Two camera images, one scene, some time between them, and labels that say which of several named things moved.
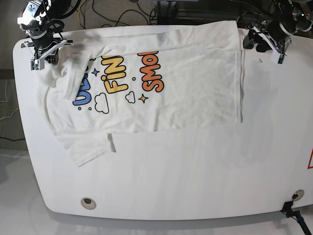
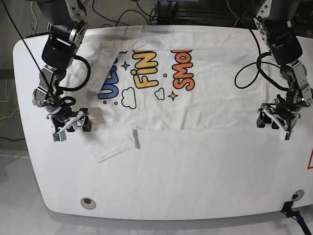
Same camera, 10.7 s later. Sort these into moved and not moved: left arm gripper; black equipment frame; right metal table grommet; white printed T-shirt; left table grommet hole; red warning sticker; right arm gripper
Moved: left arm gripper; right arm gripper; white printed T-shirt
Not moved: right metal table grommet; red warning sticker; left table grommet hole; black equipment frame
